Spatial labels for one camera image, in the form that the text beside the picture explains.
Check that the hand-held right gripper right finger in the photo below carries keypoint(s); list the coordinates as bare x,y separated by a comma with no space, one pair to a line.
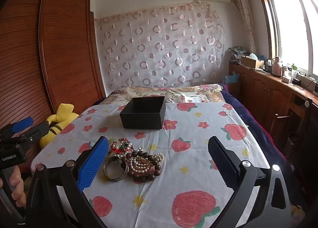
221,165

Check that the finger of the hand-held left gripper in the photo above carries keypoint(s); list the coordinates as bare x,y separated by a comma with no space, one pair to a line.
37,129
23,123

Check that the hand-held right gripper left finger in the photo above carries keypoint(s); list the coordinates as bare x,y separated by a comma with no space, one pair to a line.
93,164

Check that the silver bangle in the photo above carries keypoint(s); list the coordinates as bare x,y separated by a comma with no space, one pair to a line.
124,171

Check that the ornamented metal hair comb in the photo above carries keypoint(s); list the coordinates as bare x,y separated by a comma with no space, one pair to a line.
124,144

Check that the black square box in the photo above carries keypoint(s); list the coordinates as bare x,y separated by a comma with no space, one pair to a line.
142,118

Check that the person's left hand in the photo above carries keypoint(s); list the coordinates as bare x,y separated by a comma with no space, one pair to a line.
16,177

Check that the strawberry print cloth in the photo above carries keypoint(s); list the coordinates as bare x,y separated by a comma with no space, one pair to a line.
198,143

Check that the yellow plush toy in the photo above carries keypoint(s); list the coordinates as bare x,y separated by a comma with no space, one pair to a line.
64,112

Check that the dark blue blanket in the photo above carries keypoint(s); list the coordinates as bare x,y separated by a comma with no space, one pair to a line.
253,123

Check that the wooden chair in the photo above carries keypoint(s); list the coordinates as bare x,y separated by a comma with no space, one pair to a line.
280,123

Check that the brown wooden cabinet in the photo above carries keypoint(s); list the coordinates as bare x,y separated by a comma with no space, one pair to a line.
260,88

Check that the blue paper bag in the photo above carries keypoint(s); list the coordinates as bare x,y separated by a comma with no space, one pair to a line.
231,79

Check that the floral bed quilt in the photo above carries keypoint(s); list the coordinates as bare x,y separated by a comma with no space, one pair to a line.
174,92

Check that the open cardboard box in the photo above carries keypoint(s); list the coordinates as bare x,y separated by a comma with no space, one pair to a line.
251,62

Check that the white tissue box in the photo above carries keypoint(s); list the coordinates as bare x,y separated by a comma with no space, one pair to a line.
286,79

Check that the white kettle jug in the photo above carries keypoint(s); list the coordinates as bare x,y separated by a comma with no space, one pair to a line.
276,67

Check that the stack of folded cloth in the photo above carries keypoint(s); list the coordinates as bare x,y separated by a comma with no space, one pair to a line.
237,54

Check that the green capped bottle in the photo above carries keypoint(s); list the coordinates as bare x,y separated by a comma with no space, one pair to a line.
294,71

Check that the circle pattern sheer curtain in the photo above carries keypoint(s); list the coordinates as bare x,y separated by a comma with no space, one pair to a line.
161,44

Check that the window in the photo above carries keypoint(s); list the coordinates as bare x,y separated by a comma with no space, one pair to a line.
290,31

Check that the patterned window drape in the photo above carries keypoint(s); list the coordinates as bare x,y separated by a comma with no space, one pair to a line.
244,14

